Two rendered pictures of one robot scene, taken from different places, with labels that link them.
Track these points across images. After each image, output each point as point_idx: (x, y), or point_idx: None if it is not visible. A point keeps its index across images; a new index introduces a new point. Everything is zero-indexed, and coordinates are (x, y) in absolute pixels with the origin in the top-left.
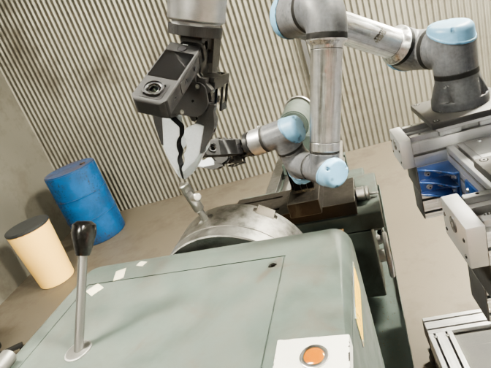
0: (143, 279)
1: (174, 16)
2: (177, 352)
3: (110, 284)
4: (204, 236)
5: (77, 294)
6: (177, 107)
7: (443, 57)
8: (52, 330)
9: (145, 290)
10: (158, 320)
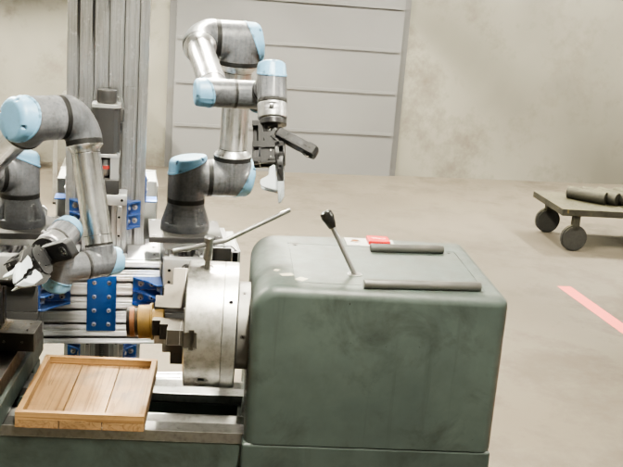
0: (295, 268)
1: (286, 115)
2: (353, 257)
3: (297, 275)
4: (238, 265)
5: (343, 246)
6: (285, 159)
7: (32, 177)
8: (339, 283)
9: (307, 266)
10: (333, 261)
